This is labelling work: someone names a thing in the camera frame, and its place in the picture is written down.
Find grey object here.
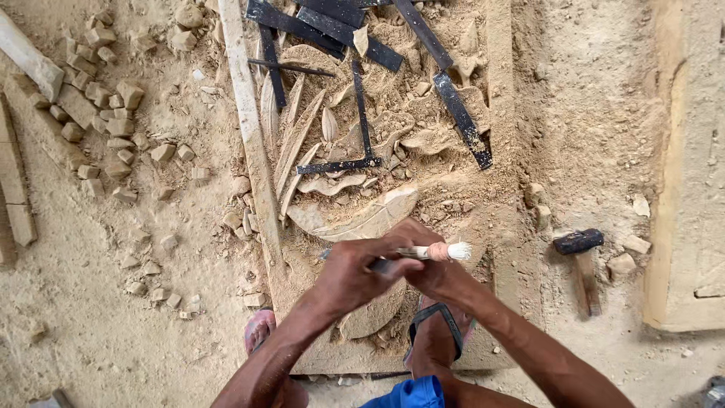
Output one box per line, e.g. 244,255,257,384
702,376,725,408

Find person's right hand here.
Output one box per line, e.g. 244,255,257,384
390,218,484,305

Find black flat metal bar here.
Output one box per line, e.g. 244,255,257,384
432,70,494,171
296,6,404,73
246,0,347,61
392,0,454,71
258,24,288,109
293,0,367,28

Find person's left hand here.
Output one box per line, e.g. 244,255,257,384
313,234,424,319

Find carved sandstone slab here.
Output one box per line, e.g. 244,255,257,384
218,0,524,376

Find large sandstone block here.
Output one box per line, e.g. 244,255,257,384
642,0,725,333

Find thin black metal rod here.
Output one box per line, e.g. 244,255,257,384
247,58,336,78

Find pink sandal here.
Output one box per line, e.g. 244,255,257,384
244,307,278,356

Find blue shorts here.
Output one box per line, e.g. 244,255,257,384
359,374,446,408

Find person's right foot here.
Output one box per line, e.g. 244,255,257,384
409,302,475,382

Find white bristle brush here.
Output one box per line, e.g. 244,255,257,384
395,241,473,263

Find long pale stone block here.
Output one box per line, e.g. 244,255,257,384
0,8,65,103

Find black-strap sandal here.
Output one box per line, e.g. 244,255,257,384
403,295,477,369

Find black-headed hammer, wooden handle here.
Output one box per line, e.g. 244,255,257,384
553,228,605,318

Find pale wooden batten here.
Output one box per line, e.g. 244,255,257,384
217,0,285,273

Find heap of sandstone chunks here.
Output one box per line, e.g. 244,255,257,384
27,0,268,321

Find black metal try square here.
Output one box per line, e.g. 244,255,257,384
296,59,383,176

